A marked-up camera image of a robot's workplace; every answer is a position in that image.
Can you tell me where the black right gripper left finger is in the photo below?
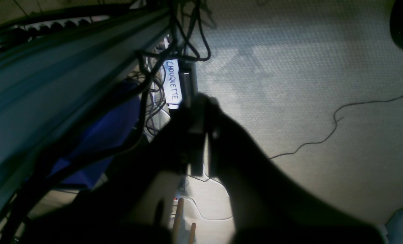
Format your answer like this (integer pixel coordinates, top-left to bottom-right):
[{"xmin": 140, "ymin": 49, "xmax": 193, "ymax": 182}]
[{"xmin": 29, "ymin": 98, "xmax": 206, "ymax": 244}]

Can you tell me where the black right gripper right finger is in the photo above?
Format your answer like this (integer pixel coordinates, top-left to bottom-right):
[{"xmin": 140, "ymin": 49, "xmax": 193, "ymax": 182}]
[{"xmin": 206, "ymin": 98, "xmax": 384, "ymax": 244}]

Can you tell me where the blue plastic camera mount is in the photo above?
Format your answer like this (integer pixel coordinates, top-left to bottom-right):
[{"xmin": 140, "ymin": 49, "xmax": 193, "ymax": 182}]
[{"xmin": 51, "ymin": 96, "xmax": 141, "ymax": 190}]

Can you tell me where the white label reading chouquette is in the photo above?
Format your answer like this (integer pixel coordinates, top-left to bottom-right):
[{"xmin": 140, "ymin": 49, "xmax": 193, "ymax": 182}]
[{"xmin": 163, "ymin": 59, "xmax": 183, "ymax": 110}]

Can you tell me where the thin black floor cable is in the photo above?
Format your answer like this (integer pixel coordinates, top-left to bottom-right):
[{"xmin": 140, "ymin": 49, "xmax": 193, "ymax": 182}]
[{"xmin": 270, "ymin": 85, "xmax": 403, "ymax": 160}]

